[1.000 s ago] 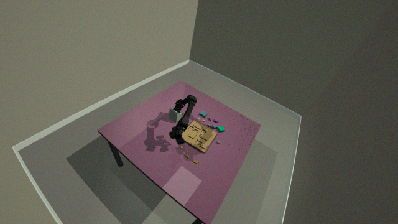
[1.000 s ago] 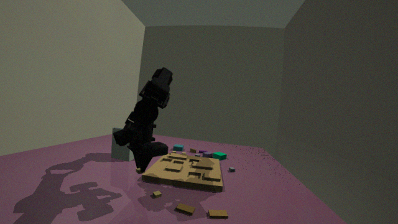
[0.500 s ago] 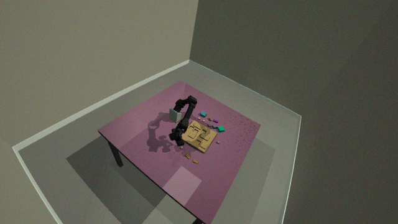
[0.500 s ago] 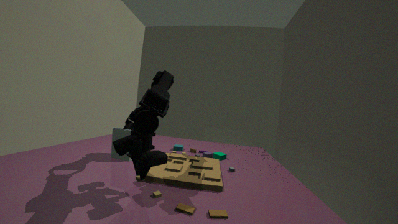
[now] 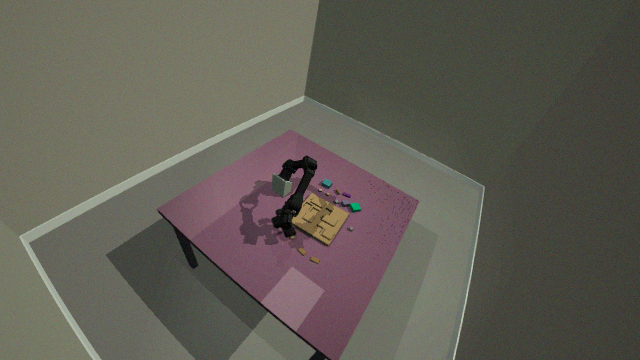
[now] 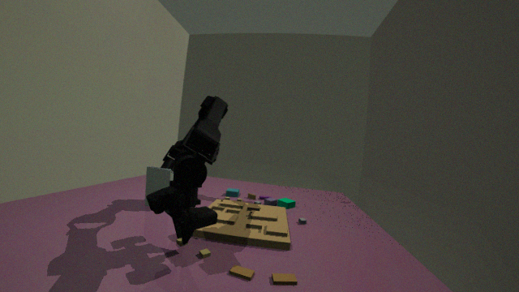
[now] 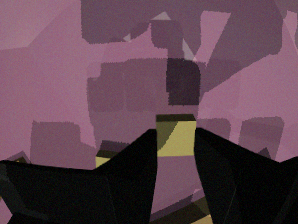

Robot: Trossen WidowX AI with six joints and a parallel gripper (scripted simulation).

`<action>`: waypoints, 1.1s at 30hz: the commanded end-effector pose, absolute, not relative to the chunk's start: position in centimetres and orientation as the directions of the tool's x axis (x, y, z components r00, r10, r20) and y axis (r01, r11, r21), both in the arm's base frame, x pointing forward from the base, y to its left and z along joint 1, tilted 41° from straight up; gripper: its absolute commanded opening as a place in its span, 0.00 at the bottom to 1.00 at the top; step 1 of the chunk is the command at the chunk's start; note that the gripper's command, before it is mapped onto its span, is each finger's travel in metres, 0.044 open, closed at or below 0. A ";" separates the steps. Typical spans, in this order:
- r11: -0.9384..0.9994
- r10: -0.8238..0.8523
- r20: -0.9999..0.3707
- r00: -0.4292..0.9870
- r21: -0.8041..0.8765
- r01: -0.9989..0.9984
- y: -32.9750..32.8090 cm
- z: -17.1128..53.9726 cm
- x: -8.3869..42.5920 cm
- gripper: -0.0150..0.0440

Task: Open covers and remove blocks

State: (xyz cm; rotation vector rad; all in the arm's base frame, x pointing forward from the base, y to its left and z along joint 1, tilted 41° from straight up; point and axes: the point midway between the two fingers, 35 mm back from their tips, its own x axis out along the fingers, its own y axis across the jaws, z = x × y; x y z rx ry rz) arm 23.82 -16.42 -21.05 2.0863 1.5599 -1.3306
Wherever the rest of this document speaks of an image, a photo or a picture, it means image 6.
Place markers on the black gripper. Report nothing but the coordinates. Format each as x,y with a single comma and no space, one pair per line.
187,219

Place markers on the teal block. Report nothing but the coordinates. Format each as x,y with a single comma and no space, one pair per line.
232,192

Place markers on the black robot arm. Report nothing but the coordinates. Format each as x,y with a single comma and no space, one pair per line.
190,155

